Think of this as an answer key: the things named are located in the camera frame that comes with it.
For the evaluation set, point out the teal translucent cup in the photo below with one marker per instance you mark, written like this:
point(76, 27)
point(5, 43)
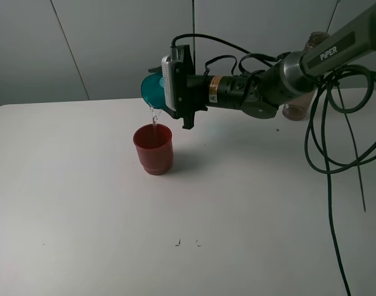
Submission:
point(158, 92)

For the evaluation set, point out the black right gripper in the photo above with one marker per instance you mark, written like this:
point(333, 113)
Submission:
point(227, 92)

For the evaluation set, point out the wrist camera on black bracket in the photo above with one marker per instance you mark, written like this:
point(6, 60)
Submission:
point(175, 68)

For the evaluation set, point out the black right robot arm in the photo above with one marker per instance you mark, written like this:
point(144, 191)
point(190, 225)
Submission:
point(294, 74)

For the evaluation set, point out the smoky clear water bottle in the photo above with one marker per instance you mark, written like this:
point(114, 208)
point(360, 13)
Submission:
point(297, 109)

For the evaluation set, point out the red plastic cup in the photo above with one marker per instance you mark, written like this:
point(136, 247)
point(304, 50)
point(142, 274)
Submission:
point(154, 148)

